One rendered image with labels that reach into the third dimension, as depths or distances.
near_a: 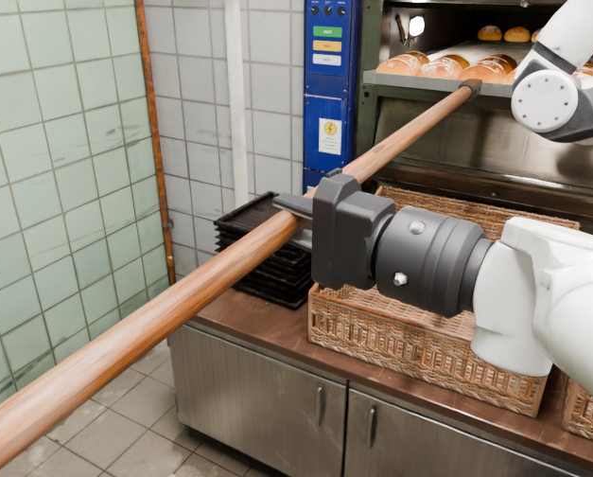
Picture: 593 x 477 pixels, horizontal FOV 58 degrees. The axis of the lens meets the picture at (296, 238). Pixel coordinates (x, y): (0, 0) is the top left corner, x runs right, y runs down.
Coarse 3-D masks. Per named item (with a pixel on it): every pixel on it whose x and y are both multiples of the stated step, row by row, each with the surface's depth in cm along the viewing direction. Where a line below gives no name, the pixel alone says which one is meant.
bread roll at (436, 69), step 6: (426, 66) 128; (432, 66) 127; (438, 66) 126; (444, 66) 126; (420, 72) 129; (426, 72) 127; (432, 72) 127; (438, 72) 126; (444, 72) 126; (450, 72) 126; (444, 78) 126; (450, 78) 126
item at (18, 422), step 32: (448, 96) 105; (416, 128) 85; (384, 160) 74; (288, 224) 53; (224, 256) 46; (256, 256) 48; (192, 288) 42; (224, 288) 45; (128, 320) 38; (160, 320) 39; (96, 352) 35; (128, 352) 36; (32, 384) 32; (64, 384) 32; (96, 384) 34; (0, 416) 30; (32, 416) 30; (64, 416) 32; (0, 448) 29
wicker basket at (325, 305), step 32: (384, 192) 160; (416, 192) 156; (480, 224) 149; (576, 224) 137; (352, 288) 157; (320, 320) 132; (352, 320) 127; (384, 320) 122; (416, 320) 143; (448, 320) 144; (352, 352) 131; (384, 352) 126; (416, 352) 122; (448, 352) 117; (448, 384) 120; (480, 384) 116; (512, 384) 121; (544, 384) 109
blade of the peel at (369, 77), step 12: (372, 72) 132; (384, 84) 132; (396, 84) 130; (408, 84) 129; (420, 84) 128; (432, 84) 126; (444, 84) 125; (456, 84) 124; (492, 84) 120; (504, 84) 118; (504, 96) 119
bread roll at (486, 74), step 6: (474, 66) 123; (480, 66) 122; (486, 66) 123; (462, 72) 124; (468, 72) 123; (474, 72) 122; (480, 72) 122; (486, 72) 121; (492, 72) 121; (462, 78) 124; (468, 78) 123; (474, 78) 122; (480, 78) 122; (486, 78) 121; (492, 78) 121; (498, 78) 122
